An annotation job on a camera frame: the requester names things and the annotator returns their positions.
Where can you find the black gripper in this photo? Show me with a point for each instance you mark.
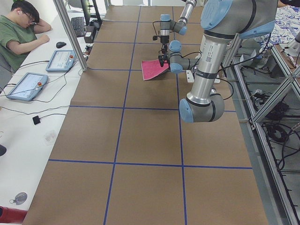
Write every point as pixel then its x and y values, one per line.
pixel 164 40
pixel 161 59

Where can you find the pink towel with grey back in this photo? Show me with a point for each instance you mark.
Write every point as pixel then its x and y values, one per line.
pixel 152 69

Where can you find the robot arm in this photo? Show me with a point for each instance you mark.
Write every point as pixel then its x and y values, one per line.
pixel 221 20
pixel 180 26

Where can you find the black box with label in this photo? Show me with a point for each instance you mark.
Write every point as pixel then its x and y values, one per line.
pixel 90 34

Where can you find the black keyboard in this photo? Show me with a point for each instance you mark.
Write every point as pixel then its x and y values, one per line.
pixel 78 26

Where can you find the upper teach pendant tablet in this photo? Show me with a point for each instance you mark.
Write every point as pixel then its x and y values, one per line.
pixel 61 61

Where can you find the teach pendant tablet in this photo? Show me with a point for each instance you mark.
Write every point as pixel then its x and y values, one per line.
pixel 61 61
pixel 28 87

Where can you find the black computer mouse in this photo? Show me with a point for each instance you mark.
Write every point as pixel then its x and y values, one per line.
pixel 60 44

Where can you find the blue patterned cloth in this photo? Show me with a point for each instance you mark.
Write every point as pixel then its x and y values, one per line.
pixel 287 25

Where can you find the lower teach pendant tablet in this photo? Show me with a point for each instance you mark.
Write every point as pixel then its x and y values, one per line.
pixel 28 87

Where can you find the small black square device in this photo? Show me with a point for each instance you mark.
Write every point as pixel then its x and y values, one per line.
pixel 36 120

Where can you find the person in green shirt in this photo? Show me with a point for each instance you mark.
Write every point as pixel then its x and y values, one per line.
pixel 21 31

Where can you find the round grey tape dispenser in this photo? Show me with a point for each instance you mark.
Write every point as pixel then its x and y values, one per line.
pixel 19 199

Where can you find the aluminium frame rack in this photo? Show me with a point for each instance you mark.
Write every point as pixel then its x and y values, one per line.
pixel 267 96

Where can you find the aluminium frame post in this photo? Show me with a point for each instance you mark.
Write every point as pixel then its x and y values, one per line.
pixel 62 12

